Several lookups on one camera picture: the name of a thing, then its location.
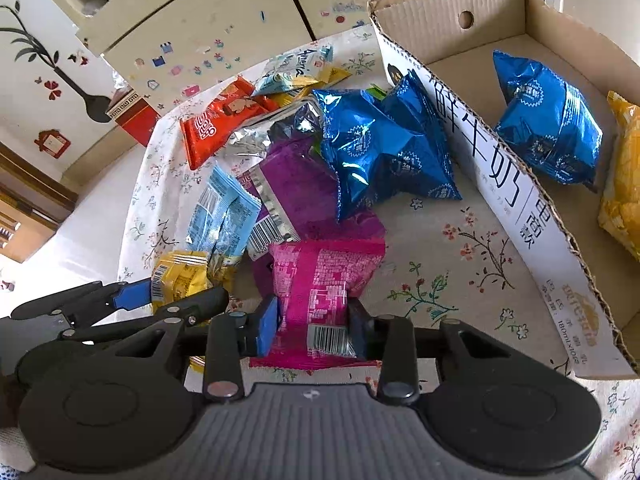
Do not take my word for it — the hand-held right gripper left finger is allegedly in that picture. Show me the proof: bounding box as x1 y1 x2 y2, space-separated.
107 296 280 402

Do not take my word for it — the flat yellow snack packet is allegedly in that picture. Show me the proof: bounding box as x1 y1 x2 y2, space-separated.
270 66 352 107

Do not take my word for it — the magenta snack packet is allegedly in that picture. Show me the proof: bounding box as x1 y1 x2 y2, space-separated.
250 239 387 372

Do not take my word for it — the cardboard box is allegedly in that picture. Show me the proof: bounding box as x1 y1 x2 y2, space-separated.
367 0 640 381

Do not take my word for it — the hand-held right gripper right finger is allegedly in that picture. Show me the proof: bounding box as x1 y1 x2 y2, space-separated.
346 299 521 405

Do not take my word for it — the red box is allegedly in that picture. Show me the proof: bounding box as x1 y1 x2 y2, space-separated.
107 90 166 147

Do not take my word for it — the wooden door frame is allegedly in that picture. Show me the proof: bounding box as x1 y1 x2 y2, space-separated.
0 142 79 264

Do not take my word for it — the large yellow snack packet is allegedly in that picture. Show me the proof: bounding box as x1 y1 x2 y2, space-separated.
597 90 640 262

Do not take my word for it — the black vase wall sticker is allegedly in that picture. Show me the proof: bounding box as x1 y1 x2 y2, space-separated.
0 2 114 124

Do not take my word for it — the white teal snack packet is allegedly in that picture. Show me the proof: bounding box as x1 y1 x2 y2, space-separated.
252 44 334 97

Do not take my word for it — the purple snack packet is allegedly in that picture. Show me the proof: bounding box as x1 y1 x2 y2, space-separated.
239 137 387 291

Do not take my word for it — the light blue snack packet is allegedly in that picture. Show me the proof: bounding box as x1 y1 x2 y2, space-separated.
185 164 262 262

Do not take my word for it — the silver foil snack packet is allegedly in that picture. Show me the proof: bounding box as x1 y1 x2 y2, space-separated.
222 100 326 164

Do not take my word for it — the small yellow snack packet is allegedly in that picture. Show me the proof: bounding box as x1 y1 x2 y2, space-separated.
150 250 237 314

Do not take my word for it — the floral tablecloth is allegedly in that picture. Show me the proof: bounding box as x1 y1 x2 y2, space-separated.
117 24 640 480

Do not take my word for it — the blue foil snack packet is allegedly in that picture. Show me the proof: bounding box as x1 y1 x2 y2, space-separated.
377 69 464 202
312 88 426 224
492 50 604 187

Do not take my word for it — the orange-red snack packet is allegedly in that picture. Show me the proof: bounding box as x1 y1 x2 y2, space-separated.
179 75 279 171

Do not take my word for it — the red house wall sticker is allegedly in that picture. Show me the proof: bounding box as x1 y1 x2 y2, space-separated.
33 129 71 160

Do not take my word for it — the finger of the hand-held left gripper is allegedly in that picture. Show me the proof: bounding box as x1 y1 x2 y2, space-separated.
60 287 231 344
10 281 154 322

